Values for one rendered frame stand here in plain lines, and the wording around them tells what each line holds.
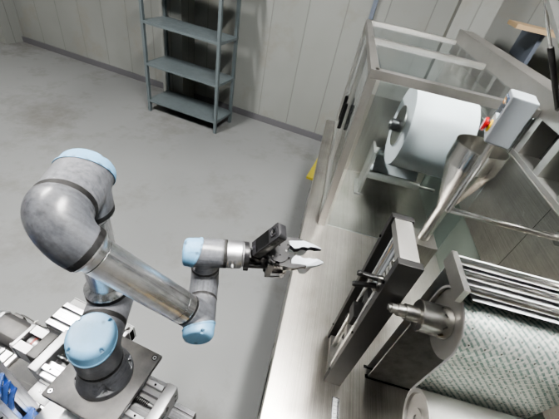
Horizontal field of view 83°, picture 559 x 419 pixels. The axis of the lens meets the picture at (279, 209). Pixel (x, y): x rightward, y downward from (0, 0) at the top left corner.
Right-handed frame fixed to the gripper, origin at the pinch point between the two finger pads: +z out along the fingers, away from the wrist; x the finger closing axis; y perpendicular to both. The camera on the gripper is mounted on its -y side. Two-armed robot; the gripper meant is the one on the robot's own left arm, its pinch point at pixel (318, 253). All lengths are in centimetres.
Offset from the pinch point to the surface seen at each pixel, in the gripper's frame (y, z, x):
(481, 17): -12, 177, -244
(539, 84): -35, 74, -49
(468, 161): -24.6, 37.3, -15.5
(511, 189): -11, 67, -23
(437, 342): -9.2, 19.0, 26.6
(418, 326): -13.3, 13.2, 24.8
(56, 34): 163, -288, -477
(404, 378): 25.2, 29.9, 24.9
